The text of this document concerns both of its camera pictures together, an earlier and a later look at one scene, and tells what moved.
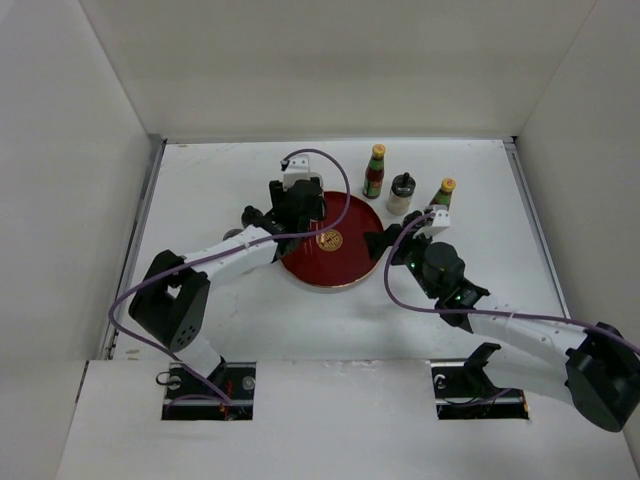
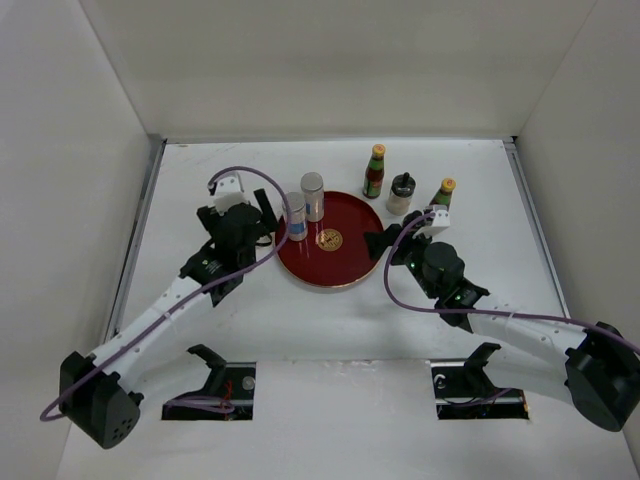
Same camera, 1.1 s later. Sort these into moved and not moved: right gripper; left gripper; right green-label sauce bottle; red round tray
Moved: left gripper
Not moved: right green-label sauce bottle; red round tray; right gripper
